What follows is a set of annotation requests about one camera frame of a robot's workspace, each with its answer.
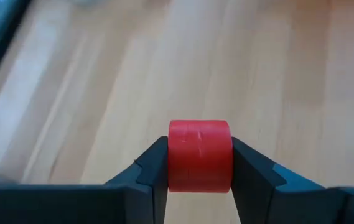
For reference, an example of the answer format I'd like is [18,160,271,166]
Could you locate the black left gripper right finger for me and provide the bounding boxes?
[231,136,354,224]

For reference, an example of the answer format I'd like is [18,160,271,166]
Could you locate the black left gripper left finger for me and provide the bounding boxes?
[0,136,169,224]

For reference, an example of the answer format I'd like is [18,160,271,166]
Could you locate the red half-cylinder block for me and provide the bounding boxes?
[167,119,234,194]

